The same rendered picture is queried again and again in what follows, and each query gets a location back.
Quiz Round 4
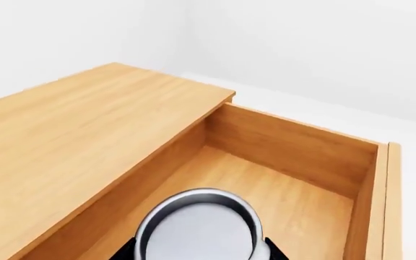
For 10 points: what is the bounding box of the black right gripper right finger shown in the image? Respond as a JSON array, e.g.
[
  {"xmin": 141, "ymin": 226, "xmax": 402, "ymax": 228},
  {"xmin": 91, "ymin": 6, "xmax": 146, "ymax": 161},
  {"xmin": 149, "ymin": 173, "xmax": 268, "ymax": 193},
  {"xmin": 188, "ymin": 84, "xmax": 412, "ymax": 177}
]
[{"xmin": 264, "ymin": 236, "xmax": 290, "ymax": 260}]

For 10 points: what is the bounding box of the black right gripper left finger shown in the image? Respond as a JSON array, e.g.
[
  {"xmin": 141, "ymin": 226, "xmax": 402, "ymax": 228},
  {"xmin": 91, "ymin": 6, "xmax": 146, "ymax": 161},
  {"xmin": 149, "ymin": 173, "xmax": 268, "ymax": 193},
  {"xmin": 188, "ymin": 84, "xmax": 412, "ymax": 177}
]
[{"xmin": 108, "ymin": 236, "xmax": 139, "ymax": 260}]

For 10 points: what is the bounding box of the silver metal cup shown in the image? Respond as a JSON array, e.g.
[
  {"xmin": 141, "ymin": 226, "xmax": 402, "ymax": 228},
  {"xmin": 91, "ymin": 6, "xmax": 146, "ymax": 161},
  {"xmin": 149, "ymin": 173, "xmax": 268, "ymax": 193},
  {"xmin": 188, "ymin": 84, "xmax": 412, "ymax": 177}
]
[{"xmin": 134, "ymin": 186, "xmax": 272, "ymax": 260}]

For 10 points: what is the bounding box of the open wooden drawer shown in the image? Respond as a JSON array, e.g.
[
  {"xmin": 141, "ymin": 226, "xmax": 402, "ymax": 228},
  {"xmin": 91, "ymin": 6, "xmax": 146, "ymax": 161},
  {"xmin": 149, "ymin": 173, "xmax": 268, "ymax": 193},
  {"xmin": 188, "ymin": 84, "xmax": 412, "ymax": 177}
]
[{"xmin": 19, "ymin": 102, "xmax": 402, "ymax": 260}]

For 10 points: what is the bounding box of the wooden cabinet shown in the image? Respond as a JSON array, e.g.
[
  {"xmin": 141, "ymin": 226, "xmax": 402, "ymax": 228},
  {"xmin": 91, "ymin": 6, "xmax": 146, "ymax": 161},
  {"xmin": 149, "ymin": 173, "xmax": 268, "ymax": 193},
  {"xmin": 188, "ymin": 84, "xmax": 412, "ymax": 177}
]
[{"xmin": 0, "ymin": 61, "xmax": 237, "ymax": 260}]

